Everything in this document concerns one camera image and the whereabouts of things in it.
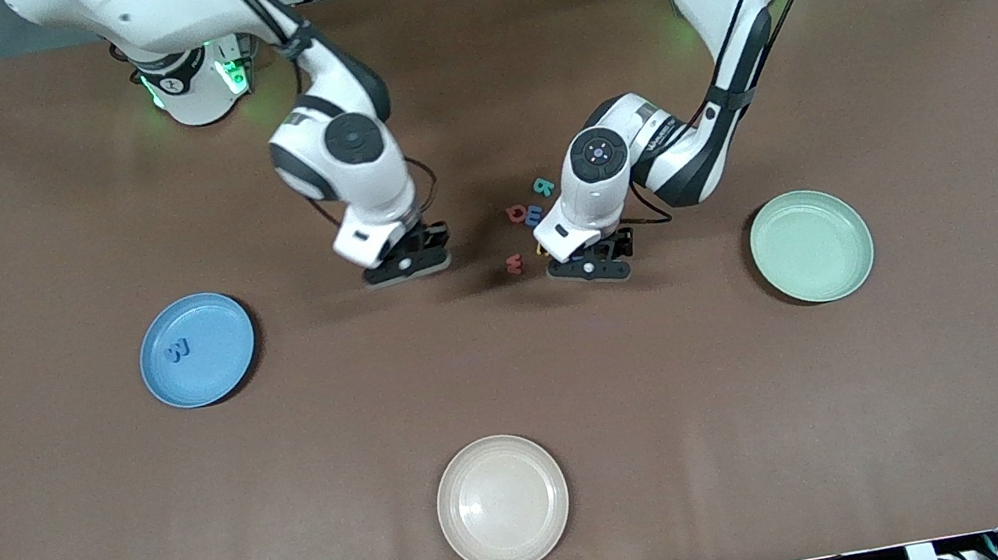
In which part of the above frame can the beige plate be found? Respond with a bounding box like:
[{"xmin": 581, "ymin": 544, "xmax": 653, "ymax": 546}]
[{"xmin": 427, "ymin": 425, "xmax": 580, "ymax": 560}]

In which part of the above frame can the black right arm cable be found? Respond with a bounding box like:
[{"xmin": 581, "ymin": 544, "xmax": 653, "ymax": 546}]
[{"xmin": 401, "ymin": 152, "xmax": 445, "ymax": 217}]

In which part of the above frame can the green plate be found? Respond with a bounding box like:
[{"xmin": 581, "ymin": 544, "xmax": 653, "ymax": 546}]
[{"xmin": 742, "ymin": 179, "xmax": 882, "ymax": 314}]

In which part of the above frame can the blue plate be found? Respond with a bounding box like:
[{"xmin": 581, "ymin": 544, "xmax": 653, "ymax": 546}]
[{"xmin": 130, "ymin": 285, "xmax": 266, "ymax": 417}]

